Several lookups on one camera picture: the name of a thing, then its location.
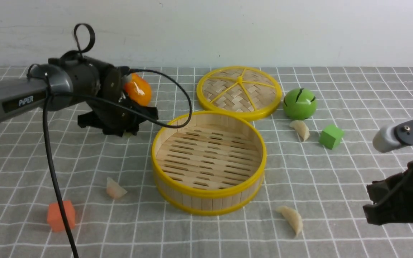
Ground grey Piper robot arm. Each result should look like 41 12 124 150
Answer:
0 51 158 137

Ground green foam cube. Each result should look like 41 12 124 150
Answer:
319 124 345 150

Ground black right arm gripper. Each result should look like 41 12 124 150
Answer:
363 161 413 225

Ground green toy ball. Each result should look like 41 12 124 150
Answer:
282 88 317 120

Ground pinkish dumpling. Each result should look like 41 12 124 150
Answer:
106 177 128 199

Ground bamboo steamer tray yellow rims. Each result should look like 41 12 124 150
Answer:
151 111 267 216

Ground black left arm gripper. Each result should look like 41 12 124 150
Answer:
77 67 158 137

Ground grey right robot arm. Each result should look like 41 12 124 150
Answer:
363 117 413 225

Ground black cable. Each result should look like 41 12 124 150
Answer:
27 23 193 258

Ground orange foam cube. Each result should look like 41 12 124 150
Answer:
47 200 76 233

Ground orange toy fruit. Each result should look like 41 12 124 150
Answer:
123 73 152 106

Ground white dumpling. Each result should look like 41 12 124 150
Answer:
289 120 310 142
276 206 303 238

